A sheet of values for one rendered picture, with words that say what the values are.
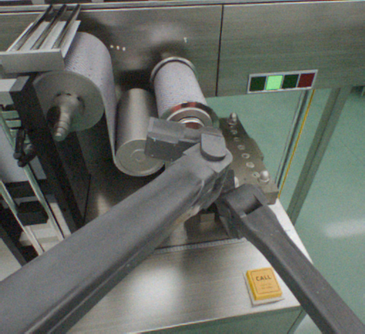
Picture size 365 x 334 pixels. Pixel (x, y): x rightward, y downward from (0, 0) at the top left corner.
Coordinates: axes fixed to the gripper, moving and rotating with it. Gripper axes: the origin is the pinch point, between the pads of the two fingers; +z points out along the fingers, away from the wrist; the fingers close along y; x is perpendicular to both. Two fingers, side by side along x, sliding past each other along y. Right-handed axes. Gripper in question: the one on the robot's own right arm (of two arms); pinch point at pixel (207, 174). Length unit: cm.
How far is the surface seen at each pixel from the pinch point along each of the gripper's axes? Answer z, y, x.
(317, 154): 60, 73, -14
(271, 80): 20.1, 28.7, 25.4
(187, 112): -13.6, -6.6, 18.7
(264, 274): -14.0, 10.6, -24.2
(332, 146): 159, 152, -34
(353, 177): 124, 146, -53
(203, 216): 3.3, -1.3, -14.4
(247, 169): 5.6, 14.0, -1.5
